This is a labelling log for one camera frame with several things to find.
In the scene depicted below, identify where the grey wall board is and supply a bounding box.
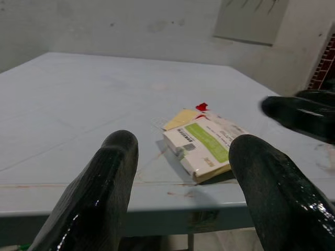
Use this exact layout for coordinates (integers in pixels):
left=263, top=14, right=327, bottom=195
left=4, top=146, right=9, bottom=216
left=212, top=0, right=289, bottom=47

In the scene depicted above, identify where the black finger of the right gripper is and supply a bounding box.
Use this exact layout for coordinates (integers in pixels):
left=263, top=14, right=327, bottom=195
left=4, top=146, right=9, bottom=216
left=261, top=89, right=335, bottom=145

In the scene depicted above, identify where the white green cardboard box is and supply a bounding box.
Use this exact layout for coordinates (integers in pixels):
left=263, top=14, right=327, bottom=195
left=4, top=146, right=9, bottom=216
left=162, top=108, right=249, bottom=184

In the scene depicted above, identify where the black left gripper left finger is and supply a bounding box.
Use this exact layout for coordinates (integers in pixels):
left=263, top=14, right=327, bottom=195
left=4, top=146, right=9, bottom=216
left=27, top=130, right=139, bottom=251

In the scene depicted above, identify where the light blue table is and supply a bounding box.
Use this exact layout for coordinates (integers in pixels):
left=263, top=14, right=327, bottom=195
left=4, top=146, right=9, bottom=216
left=0, top=51, right=335, bottom=251

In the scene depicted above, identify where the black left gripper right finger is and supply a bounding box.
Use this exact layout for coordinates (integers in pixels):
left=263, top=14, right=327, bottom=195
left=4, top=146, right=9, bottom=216
left=228, top=134, right=335, bottom=251

